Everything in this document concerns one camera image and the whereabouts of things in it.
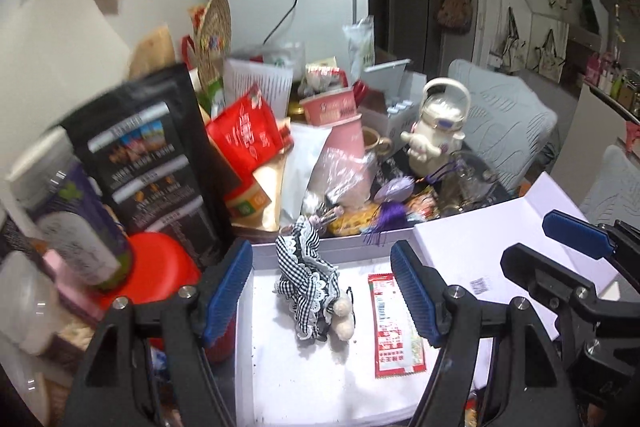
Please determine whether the woven straw hat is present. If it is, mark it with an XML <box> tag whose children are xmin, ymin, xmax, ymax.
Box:
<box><xmin>192</xmin><ymin>0</ymin><xmax>232</xmax><ymax>80</ymax></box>

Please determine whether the row of cosmetic bottles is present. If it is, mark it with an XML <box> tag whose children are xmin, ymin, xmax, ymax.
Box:
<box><xmin>582</xmin><ymin>4</ymin><xmax>640</xmax><ymax>118</ymax></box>

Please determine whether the clear plastic bag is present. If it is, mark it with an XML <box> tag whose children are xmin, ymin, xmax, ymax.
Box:
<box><xmin>302</xmin><ymin>142</ymin><xmax>381</xmax><ymax>212</ymax></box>

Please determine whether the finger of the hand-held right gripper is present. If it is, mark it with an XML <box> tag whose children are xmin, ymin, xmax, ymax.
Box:
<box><xmin>500</xmin><ymin>243</ymin><xmax>626</xmax><ymax>325</ymax></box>
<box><xmin>542</xmin><ymin>210</ymin><xmax>640</xmax><ymax>273</ymax></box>

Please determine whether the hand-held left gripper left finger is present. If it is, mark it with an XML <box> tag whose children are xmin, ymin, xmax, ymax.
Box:
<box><xmin>60</xmin><ymin>238</ymin><xmax>256</xmax><ymax>427</ymax></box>

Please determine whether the tall pink cup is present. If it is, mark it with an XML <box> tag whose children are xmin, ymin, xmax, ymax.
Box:
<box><xmin>307</xmin><ymin>114</ymin><xmax>376</xmax><ymax>208</ymax></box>

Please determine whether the brown mug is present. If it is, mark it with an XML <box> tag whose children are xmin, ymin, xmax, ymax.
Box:
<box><xmin>361</xmin><ymin>126</ymin><xmax>393</xmax><ymax>158</ymax></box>

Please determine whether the clear plastic cup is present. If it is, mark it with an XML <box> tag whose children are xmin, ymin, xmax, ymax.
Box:
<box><xmin>262</xmin><ymin>42</ymin><xmax>306</xmax><ymax>78</ymax></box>

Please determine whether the white mini fridge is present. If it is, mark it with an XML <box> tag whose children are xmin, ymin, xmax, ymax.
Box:
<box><xmin>221</xmin><ymin>0</ymin><xmax>371</xmax><ymax>72</ymax></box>

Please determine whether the red orange box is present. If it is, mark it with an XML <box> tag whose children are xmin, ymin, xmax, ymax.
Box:
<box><xmin>222</xmin><ymin>179</ymin><xmax>271</xmax><ymax>220</ymax></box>

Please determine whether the colourful candy packet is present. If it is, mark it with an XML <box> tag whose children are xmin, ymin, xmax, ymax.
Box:
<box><xmin>405</xmin><ymin>187</ymin><xmax>441</xmax><ymax>220</ymax></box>

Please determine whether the white paper pouch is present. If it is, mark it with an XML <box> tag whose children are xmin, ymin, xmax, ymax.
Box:
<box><xmin>280</xmin><ymin>122</ymin><xmax>333</xmax><ymax>228</ymax></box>

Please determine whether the green white pouch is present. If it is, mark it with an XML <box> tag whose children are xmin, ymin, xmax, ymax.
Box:
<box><xmin>342</xmin><ymin>14</ymin><xmax>376</xmax><ymax>80</ymax></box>

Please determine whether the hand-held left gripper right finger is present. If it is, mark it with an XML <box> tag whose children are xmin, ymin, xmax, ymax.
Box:
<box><xmin>389</xmin><ymin>240</ymin><xmax>586</xmax><ymax>427</ymax></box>

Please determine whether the black snack bag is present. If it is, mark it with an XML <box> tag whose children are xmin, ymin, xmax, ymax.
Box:
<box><xmin>60</xmin><ymin>63</ymin><xmax>241</xmax><ymax>258</ymax></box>

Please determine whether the white cardboard box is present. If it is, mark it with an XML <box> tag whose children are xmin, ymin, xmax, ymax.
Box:
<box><xmin>359</xmin><ymin>59</ymin><xmax>426</xmax><ymax>148</ymax></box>

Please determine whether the purple sachet with tassel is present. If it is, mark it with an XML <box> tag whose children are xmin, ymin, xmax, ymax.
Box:
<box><xmin>362</xmin><ymin>162</ymin><xmax>466</xmax><ymax>245</ymax></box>

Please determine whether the grey quilted cushion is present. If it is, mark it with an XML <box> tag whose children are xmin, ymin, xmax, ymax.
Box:
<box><xmin>446</xmin><ymin>59</ymin><xmax>558</xmax><ymax>192</ymax></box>
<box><xmin>580</xmin><ymin>144</ymin><xmax>640</xmax><ymax>228</ymax></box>

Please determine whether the dark wooden door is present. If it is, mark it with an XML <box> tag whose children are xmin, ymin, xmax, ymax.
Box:
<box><xmin>345</xmin><ymin>0</ymin><xmax>446</xmax><ymax>72</ymax></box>

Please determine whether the black cable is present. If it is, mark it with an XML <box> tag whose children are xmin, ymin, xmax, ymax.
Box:
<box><xmin>262</xmin><ymin>0</ymin><xmax>308</xmax><ymax>45</ymax></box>

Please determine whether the checkered scrunchie with plush balls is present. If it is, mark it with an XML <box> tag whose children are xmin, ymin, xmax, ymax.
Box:
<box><xmin>274</xmin><ymin>215</ymin><xmax>357</xmax><ymax>342</ymax></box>

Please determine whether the lavender gift box base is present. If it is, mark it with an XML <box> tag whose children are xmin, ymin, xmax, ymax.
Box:
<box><xmin>235</xmin><ymin>227</ymin><xmax>481</xmax><ymax>427</ymax></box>

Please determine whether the brown paper bag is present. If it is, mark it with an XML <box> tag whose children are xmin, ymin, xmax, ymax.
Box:
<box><xmin>130</xmin><ymin>24</ymin><xmax>176</xmax><ymax>78</ymax></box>

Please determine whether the printed tote bag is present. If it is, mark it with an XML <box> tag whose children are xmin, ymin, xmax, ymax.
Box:
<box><xmin>492</xmin><ymin>7</ymin><xmax>528</xmax><ymax>72</ymax></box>
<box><xmin>532</xmin><ymin>29</ymin><xmax>571</xmax><ymax>82</ymax></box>

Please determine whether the red sachet packet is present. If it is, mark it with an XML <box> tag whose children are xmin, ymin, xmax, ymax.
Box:
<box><xmin>367</xmin><ymin>273</ymin><xmax>427</xmax><ymax>379</ymax></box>

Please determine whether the gold foil bag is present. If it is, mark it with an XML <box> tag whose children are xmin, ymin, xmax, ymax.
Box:
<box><xmin>225</xmin><ymin>117</ymin><xmax>301</xmax><ymax>233</ymax></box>

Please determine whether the glass cup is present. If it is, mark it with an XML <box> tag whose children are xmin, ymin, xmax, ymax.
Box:
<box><xmin>440</xmin><ymin>152</ymin><xmax>501</xmax><ymax>212</ymax></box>

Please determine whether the red canister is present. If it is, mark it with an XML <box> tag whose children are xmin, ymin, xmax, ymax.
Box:
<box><xmin>100</xmin><ymin>232</ymin><xmax>236</xmax><ymax>365</ymax></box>

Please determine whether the purple label jar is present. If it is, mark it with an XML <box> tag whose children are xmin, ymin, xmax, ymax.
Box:
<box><xmin>6</xmin><ymin>127</ymin><xmax>135</xmax><ymax>293</ymax></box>

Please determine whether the yellow patterned packet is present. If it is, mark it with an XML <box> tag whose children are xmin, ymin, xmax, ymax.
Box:
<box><xmin>325</xmin><ymin>202</ymin><xmax>381</xmax><ymax>235</ymax></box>

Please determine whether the pink red paper cup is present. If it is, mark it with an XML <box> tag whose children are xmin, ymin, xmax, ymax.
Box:
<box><xmin>300</xmin><ymin>88</ymin><xmax>358</xmax><ymax>126</ymax></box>

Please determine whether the white cartoon water bottle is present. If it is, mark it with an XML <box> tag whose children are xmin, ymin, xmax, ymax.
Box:
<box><xmin>400</xmin><ymin>78</ymin><xmax>472</xmax><ymax>180</ymax></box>

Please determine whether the white foam board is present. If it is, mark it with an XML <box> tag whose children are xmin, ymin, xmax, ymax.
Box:
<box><xmin>0</xmin><ymin>0</ymin><xmax>132</xmax><ymax>128</ymax></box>

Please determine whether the white slotted container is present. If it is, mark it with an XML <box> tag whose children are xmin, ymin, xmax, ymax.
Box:
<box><xmin>222</xmin><ymin>57</ymin><xmax>296</xmax><ymax>118</ymax></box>

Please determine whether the red snack bag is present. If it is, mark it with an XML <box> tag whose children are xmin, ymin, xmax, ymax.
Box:
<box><xmin>206</xmin><ymin>83</ymin><xmax>293</xmax><ymax>198</ymax></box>

